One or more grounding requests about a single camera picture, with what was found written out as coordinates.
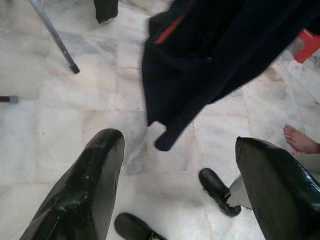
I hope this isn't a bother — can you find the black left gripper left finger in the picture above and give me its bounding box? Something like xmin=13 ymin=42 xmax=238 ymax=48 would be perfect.
xmin=19 ymin=128 xmax=125 ymax=240

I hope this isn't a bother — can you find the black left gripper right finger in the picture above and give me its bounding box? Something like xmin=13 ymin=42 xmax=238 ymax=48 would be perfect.
xmin=235 ymin=136 xmax=320 ymax=240

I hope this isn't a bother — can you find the navy garment red stripe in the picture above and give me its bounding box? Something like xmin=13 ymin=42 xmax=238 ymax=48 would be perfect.
xmin=141 ymin=0 xmax=320 ymax=152

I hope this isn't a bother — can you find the person bare foot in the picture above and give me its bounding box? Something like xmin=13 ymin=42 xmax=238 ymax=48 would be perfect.
xmin=283 ymin=124 xmax=320 ymax=157

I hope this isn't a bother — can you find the robot black left foot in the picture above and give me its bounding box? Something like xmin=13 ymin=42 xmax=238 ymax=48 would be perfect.
xmin=114 ymin=212 xmax=167 ymax=240

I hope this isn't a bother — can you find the robot black foot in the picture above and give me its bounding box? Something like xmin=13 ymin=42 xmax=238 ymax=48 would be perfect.
xmin=114 ymin=212 xmax=167 ymax=240
xmin=198 ymin=167 xmax=243 ymax=218

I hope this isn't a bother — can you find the robot black right foot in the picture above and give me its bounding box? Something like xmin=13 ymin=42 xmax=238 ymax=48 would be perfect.
xmin=198 ymin=167 xmax=243 ymax=218

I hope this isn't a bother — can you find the marble pattern folding table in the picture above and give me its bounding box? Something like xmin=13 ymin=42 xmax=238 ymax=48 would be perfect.
xmin=0 ymin=95 xmax=19 ymax=104

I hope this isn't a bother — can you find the red plastic stool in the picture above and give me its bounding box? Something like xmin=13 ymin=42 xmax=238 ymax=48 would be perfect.
xmin=292 ymin=28 xmax=320 ymax=64

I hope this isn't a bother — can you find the silver clothes rack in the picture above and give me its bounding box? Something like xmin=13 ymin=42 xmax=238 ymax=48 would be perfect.
xmin=28 ymin=0 xmax=81 ymax=75

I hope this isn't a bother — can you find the black printed T-shirt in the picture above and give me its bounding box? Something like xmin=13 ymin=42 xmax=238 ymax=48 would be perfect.
xmin=93 ymin=0 xmax=119 ymax=25

